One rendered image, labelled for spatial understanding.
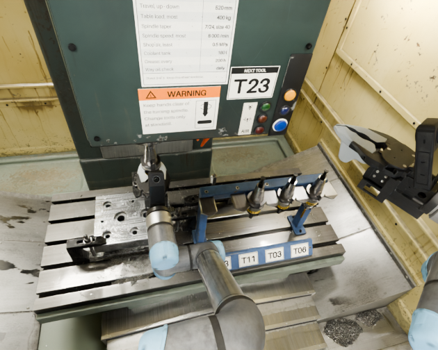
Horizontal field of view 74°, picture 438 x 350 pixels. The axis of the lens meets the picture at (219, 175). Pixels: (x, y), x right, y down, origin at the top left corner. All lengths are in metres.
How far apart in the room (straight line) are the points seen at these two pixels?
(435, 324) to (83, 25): 0.67
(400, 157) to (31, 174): 1.90
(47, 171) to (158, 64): 1.59
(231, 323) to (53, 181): 1.60
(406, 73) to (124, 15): 1.13
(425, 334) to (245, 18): 0.55
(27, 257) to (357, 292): 1.47
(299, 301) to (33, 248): 1.24
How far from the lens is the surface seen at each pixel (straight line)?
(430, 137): 0.54
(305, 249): 1.28
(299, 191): 1.06
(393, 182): 0.58
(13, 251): 1.64
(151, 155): 0.94
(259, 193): 0.94
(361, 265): 1.53
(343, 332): 1.52
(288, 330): 1.37
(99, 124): 0.62
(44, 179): 2.02
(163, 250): 0.79
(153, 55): 0.54
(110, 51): 0.54
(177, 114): 0.61
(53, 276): 1.26
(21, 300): 1.54
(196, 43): 0.54
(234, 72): 0.58
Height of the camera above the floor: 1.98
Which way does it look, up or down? 47 degrees down
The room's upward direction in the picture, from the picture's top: 9 degrees clockwise
